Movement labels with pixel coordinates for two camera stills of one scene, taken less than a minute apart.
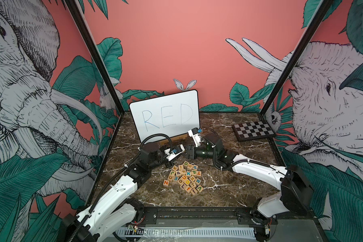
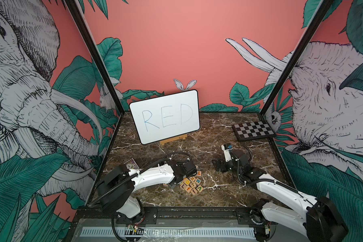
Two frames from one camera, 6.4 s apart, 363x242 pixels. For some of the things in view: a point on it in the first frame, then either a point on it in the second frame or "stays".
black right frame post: (295, 58) stays
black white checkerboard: (252, 130) stays
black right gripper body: (202, 153) to (228, 166)
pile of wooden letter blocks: (187, 176) stays
